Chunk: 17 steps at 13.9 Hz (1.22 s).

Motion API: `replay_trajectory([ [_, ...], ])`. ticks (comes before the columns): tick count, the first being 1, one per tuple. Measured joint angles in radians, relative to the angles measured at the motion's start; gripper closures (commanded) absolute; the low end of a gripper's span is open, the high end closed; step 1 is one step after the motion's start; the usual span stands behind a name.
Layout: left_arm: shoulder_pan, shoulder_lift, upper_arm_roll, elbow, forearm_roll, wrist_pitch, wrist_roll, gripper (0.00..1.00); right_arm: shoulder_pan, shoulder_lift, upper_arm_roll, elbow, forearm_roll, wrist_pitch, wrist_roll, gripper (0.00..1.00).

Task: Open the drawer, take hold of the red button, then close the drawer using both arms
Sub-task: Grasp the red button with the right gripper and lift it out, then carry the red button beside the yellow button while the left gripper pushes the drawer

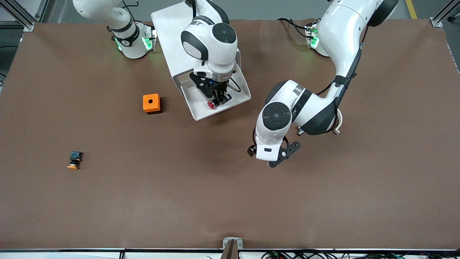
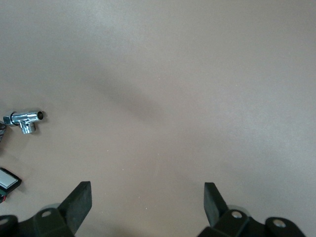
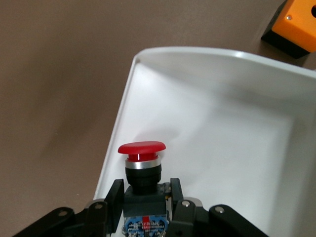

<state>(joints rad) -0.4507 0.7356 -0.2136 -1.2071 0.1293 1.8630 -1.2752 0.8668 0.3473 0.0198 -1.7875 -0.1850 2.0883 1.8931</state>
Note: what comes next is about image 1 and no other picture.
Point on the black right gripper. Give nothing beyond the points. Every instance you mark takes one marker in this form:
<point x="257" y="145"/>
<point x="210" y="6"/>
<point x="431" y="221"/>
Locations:
<point x="219" y="90"/>

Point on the red push button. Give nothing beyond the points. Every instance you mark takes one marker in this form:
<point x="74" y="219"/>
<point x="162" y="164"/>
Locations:
<point x="211" y="105"/>

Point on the white plastic drawer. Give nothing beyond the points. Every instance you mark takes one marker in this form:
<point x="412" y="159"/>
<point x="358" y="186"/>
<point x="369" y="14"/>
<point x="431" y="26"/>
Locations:
<point x="199" y="108"/>

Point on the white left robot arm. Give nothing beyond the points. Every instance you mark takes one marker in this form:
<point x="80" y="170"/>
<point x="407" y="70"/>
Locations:
<point x="341" y="28"/>

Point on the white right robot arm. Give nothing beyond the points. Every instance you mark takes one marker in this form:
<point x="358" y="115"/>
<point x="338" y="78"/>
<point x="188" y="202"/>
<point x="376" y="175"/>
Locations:
<point x="215" y="43"/>

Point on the white drawer cabinet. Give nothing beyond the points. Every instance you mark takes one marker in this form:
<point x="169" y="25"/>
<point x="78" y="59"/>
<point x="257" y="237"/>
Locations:
<point x="172" y="36"/>

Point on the yellow push button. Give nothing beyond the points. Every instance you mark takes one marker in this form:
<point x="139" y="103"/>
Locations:
<point x="74" y="160"/>

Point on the orange box with hole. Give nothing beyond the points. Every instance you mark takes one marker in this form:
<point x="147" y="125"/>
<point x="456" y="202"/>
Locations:
<point x="151" y="102"/>

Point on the white curved plastic bracket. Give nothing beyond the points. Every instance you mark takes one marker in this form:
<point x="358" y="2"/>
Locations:
<point x="338" y="124"/>

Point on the grey metal mounting bracket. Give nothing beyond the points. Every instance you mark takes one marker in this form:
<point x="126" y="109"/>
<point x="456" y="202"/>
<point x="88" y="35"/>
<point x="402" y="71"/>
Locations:
<point x="225" y="244"/>

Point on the aluminium frame profile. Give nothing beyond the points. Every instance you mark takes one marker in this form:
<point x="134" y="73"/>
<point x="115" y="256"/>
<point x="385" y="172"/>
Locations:
<point x="27" y="21"/>
<point x="440" y="18"/>

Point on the white table edge rail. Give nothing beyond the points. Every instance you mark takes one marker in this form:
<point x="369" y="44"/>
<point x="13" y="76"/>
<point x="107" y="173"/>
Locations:
<point x="61" y="255"/>

